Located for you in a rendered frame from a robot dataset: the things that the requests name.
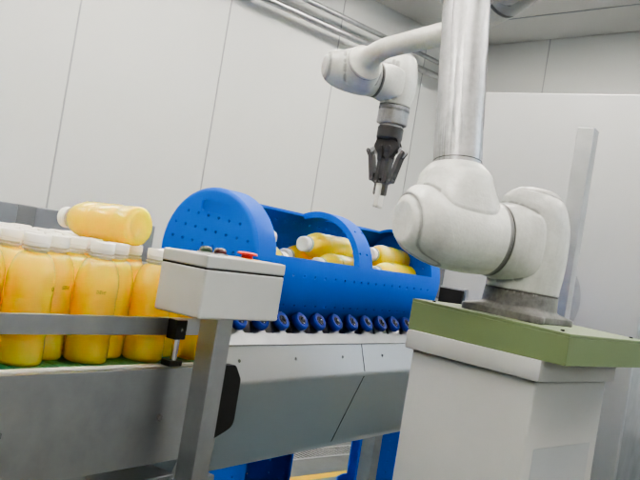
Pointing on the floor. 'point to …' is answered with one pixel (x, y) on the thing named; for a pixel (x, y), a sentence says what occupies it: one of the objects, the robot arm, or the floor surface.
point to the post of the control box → (204, 399)
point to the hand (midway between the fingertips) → (379, 195)
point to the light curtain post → (577, 209)
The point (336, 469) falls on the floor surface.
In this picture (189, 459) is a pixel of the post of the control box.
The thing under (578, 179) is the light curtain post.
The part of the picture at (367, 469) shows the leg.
